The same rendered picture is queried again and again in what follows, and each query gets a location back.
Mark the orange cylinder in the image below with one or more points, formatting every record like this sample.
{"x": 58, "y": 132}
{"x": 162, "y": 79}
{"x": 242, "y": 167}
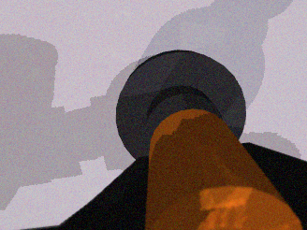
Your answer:
{"x": 201, "y": 177}

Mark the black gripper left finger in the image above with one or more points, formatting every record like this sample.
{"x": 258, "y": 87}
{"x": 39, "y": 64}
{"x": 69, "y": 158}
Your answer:
{"x": 120, "y": 206}

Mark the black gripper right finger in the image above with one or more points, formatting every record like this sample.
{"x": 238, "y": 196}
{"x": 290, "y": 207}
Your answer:
{"x": 288, "y": 175}

